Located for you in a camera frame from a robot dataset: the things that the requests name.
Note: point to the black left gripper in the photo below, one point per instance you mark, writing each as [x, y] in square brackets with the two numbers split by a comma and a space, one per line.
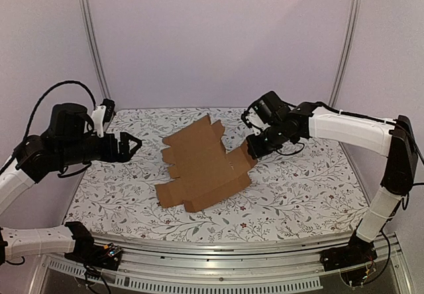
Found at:
[111, 155]

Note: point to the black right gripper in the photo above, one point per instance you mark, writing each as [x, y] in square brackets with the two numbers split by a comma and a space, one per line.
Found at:
[260, 145]

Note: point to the brown cardboard box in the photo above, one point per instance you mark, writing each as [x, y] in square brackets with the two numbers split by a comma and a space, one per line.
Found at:
[202, 172]

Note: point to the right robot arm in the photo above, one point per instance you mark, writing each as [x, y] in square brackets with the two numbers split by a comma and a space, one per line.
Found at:
[275, 122]

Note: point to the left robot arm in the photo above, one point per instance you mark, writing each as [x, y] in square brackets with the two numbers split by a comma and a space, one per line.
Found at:
[73, 137]

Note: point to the small green circuit board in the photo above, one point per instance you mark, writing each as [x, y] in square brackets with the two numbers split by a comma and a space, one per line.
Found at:
[111, 250]

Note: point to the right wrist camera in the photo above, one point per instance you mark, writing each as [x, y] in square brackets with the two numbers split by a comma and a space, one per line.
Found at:
[252, 121]

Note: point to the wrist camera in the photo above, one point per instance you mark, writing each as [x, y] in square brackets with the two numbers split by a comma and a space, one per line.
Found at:
[102, 115]
[252, 121]

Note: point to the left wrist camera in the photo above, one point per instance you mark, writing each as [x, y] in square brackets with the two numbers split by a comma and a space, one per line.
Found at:
[102, 115]

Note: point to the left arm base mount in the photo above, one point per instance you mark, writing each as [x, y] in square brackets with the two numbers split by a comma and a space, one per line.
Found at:
[91, 254]

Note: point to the aluminium front rail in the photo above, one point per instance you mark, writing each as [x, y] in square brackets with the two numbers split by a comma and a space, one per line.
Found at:
[284, 266]

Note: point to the right aluminium frame post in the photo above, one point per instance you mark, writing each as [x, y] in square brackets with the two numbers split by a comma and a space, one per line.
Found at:
[352, 20]

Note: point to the aluminium frame post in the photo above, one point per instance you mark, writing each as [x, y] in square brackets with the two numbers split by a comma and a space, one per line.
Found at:
[93, 47]
[352, 20]

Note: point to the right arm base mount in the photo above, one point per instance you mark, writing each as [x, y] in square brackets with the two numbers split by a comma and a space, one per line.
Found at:
[346, 256]

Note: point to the left aluminium frame post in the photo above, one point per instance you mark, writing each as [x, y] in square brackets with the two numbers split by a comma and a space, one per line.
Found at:
[93, 47]

